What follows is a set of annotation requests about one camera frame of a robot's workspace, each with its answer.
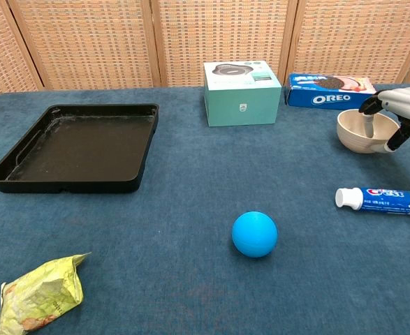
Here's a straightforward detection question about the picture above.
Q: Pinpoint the woven bamboo folding screen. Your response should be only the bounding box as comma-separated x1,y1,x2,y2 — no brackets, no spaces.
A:
0,0,410,103

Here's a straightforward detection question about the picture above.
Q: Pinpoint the blue Oreo cookie box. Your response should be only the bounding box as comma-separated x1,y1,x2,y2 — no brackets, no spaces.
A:
283,72,378,112

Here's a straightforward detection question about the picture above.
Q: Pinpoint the teal white speaker box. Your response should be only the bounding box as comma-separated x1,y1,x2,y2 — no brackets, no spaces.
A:
203,61,283,128

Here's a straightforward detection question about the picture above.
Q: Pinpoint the blue felt table cover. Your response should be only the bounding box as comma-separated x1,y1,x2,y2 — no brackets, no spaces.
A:
0,82,410,335

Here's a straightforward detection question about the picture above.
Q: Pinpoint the blue white toothpaste tube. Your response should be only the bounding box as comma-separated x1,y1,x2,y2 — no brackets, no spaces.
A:
335,186,410,216

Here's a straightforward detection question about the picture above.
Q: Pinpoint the blue ball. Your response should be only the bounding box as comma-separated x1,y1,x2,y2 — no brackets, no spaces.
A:
231,210,279,259

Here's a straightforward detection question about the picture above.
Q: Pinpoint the white bowl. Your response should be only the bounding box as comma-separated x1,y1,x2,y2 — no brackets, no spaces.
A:
336,107,401,155

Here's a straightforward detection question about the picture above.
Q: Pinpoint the black plastic tray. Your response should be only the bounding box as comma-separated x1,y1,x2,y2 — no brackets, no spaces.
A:
0,103,161,195

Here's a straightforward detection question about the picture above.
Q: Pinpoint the yellow-green snack packet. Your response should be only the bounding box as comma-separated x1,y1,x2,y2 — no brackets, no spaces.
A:
0,251,92,335

